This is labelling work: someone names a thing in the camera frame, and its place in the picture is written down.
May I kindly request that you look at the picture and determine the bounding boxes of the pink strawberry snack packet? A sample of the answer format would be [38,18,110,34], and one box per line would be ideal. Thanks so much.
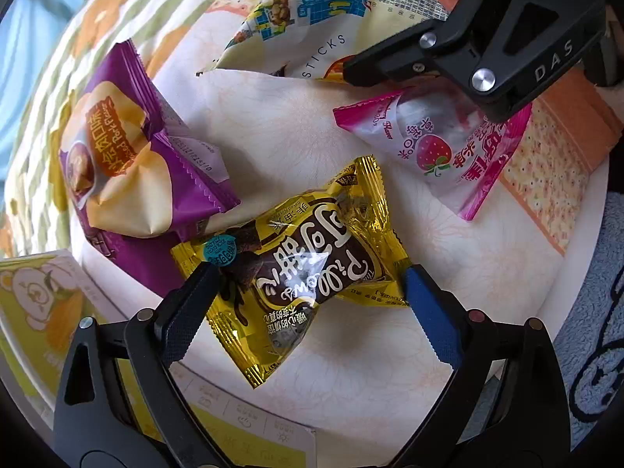
[332,85,534,222]

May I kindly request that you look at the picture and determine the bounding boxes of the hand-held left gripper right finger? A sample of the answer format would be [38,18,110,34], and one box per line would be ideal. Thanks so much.
[394,263,579,468]

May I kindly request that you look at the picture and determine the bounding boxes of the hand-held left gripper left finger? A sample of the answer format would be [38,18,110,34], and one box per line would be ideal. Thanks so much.
[53,263,231,468]

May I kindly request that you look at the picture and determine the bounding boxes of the light blue curtain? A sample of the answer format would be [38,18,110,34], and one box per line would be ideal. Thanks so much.
[2,0,87,153]

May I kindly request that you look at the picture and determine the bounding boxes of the green cardboard box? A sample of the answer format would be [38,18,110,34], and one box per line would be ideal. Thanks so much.
[0,248,317,468]

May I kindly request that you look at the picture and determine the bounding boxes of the purple snack packet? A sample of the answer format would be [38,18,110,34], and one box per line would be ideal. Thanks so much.
[58,41,243,299]

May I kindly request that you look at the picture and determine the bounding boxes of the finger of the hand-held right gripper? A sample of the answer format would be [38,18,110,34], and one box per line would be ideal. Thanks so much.
[343,21,511,121]

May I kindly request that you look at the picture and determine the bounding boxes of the gold chocolate snack packet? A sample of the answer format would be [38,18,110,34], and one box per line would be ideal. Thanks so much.
[170,155,411,390]

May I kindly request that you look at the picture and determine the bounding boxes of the blue white sticks snack packet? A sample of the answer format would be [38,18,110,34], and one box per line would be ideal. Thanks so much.
[196,0,450,82]

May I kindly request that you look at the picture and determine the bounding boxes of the floral printed tablecloth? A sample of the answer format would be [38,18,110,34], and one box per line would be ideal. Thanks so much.
[0,0,624,452]

